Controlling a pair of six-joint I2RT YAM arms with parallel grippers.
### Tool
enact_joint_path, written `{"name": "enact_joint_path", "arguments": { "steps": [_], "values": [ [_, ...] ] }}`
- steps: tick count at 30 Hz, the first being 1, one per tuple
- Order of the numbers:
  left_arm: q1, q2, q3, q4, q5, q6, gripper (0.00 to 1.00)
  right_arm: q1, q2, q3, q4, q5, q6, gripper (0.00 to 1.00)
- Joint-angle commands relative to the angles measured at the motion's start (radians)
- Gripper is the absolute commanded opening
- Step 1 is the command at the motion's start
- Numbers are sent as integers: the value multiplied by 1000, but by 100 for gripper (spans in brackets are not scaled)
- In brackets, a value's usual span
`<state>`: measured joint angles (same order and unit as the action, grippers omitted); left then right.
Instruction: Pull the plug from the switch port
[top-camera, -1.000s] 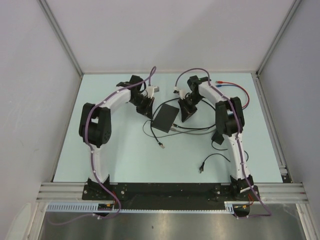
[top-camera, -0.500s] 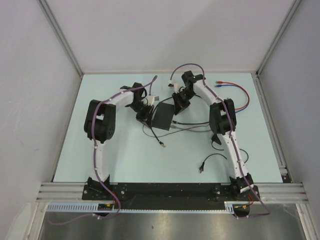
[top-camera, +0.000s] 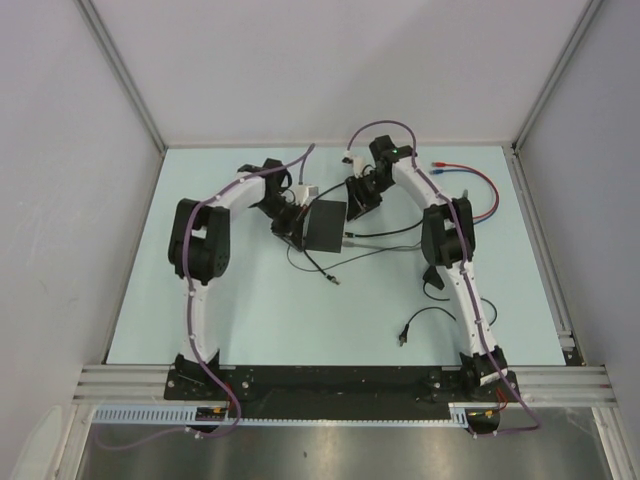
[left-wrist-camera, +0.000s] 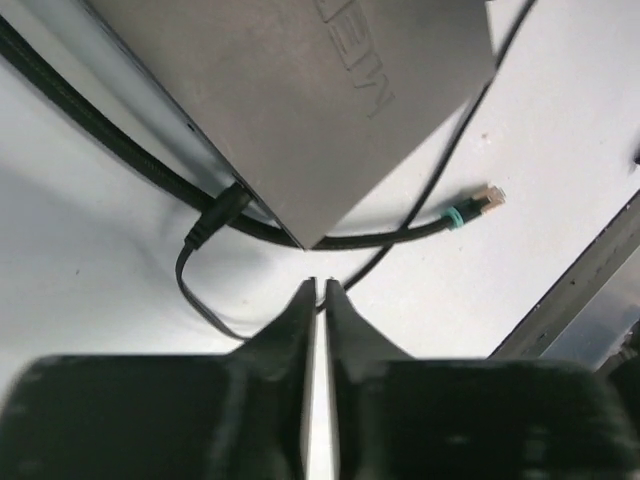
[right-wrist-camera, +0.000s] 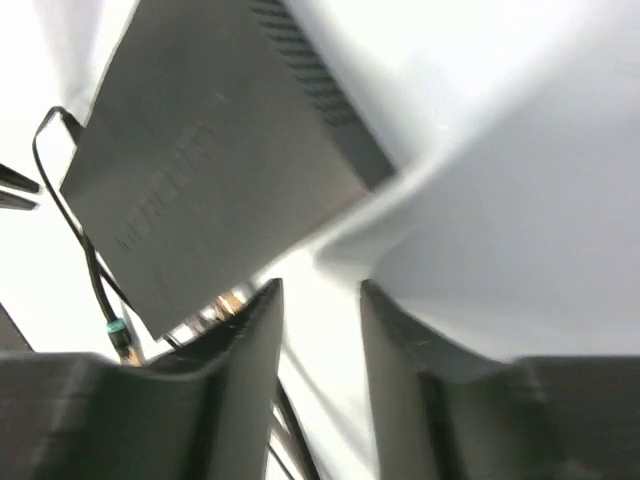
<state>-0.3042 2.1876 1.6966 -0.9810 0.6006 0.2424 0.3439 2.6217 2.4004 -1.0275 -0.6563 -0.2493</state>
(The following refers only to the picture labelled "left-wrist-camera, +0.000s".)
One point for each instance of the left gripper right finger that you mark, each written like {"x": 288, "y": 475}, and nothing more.
{"x": 396, "y": 416}

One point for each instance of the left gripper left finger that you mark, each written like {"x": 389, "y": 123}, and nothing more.
{"x": 243, "y": 414}

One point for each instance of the black network switch box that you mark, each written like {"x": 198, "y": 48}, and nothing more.
{"x": 312, "y": 103}

